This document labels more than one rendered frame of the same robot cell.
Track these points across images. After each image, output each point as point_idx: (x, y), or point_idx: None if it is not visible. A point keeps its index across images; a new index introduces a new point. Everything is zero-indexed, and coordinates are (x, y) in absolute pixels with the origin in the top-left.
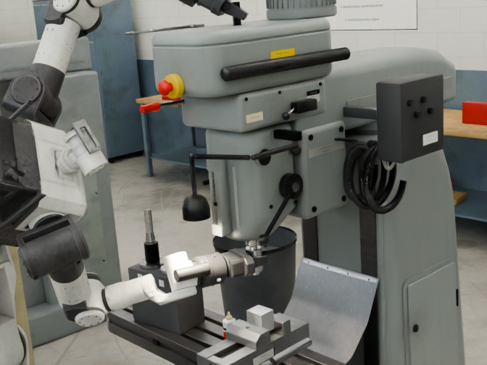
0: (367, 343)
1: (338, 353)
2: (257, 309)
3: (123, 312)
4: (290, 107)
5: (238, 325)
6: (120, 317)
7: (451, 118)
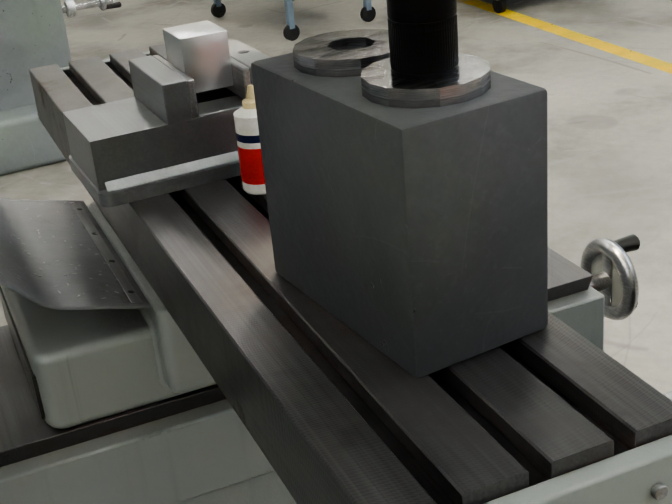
0: None
1: (9, 211)
2: (197, 30)
3: (597, 382)
4: None
5: (262, 55)
6: (610, 356)
7: None
